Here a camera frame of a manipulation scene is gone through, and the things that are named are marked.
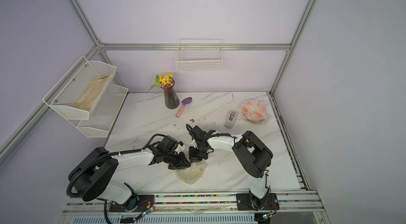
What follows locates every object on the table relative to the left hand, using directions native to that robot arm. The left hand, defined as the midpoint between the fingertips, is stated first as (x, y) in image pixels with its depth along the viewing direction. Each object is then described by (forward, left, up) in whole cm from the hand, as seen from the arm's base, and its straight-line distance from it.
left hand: (188, 169), depth 83 cm
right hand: (+3, 0, 0) cm, 3 cm away
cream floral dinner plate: (-3, -2, +1) cm, 4 cm away
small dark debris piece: (+33, 0, -1) cm, 33 cm away
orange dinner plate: (+35, -41, +6) cm, 54 cm away
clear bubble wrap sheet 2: (+31, -49, +2) cm, 57 cm away
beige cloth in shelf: (+24, +49, +29) cm, 62 cm away
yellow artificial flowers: (+44, +15, +23) cm, 52 cm away
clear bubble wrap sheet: (+1, 0, +2) cm, 2 cm away
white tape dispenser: (+31, -26, +2) cm, 40 cm away
